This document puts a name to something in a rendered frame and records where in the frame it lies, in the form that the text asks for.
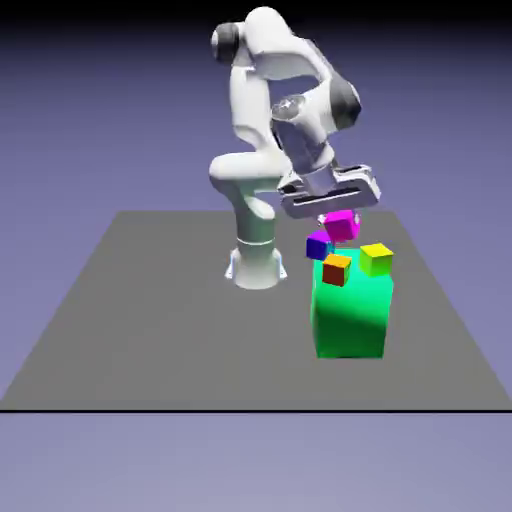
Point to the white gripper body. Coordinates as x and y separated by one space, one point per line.
332 202

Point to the small magenta cube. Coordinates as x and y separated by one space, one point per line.
340 226

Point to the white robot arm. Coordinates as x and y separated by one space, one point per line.
252 120

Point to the small purple cube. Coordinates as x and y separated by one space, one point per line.
317 246

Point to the small yellow cube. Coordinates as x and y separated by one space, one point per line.
375 259

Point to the small orange cube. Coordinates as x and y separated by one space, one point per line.
336 271

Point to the large green box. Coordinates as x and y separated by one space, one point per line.
352 316

